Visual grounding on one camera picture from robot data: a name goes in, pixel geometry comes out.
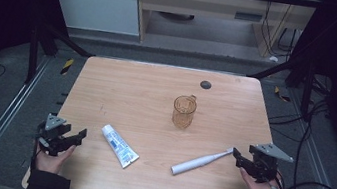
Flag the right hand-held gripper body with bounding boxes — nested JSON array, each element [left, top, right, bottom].
[[244, 140, 296, 188]]

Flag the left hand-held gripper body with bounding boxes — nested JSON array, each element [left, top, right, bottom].
[[33, 111, 70, 158]]

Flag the white electric toothbrush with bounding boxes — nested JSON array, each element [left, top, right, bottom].
[[169, 138, 235, 184]]

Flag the amber transparent cup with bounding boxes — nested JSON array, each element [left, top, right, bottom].
[[170, 92, 200, 132]]

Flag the person's left hand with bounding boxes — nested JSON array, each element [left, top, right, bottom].
[[33, 139, 78, 177]]

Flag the white toothpaste tube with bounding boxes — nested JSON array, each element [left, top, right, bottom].
[[95, 122, 145, 172]]

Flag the yellow black striped tape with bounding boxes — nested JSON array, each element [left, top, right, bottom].
[[59, 56, 76, 77], [272, 85, 294, 104]]

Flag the black metal stand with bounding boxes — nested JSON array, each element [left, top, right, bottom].
[[21, 18, 101, 95], [241, 50, 319, 122]]

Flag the dark round table grommet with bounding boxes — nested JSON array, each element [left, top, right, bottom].
[[199, 79, 213, 91]]

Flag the grey socket strip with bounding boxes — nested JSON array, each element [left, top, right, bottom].
[[233, 10, 264, 25]]

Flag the light wooden desk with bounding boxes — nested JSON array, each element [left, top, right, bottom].
[[126, 0, 321, 67]]

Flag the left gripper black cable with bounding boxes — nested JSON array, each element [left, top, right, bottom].
[[29, 121, 45, 172]]

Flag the black hanging desk cables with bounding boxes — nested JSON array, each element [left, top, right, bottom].
[[255, 0, 307, 61]]

